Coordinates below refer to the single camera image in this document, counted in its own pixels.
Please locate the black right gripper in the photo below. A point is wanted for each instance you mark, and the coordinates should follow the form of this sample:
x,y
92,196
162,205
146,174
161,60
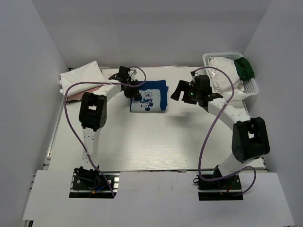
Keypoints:
x,y
184,86

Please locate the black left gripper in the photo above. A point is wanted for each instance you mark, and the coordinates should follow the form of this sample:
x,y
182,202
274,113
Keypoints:
x,y
134,94

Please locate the blue t shirt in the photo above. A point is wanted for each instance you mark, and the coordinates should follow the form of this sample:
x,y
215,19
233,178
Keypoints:
x,y
154,97

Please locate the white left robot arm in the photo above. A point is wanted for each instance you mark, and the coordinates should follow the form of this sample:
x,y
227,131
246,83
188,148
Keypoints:
x,y
93,111

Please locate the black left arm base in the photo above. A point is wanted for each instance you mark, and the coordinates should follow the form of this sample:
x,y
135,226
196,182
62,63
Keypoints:
x,y
92,185

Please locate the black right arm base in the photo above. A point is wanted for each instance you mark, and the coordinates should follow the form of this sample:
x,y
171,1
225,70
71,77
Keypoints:
x,y
229,189

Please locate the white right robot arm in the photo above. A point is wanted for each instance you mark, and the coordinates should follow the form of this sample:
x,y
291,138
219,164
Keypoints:
x,y
249,135

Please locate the folded white t shirt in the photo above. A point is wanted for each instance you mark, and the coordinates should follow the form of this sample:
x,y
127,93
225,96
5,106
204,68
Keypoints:
x,y
87,73

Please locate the white t shirt in basket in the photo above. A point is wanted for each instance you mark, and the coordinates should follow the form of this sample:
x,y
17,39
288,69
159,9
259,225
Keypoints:
x,y
219,81

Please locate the folded pink t shirt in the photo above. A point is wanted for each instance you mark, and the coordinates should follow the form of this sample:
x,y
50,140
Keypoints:
x,y
78,96

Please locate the dark green t shirt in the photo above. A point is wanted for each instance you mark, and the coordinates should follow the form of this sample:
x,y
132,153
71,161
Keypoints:
x,y
244,69

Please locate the white plastic basket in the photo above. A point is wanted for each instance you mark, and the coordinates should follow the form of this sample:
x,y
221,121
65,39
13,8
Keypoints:
x,y
249,87

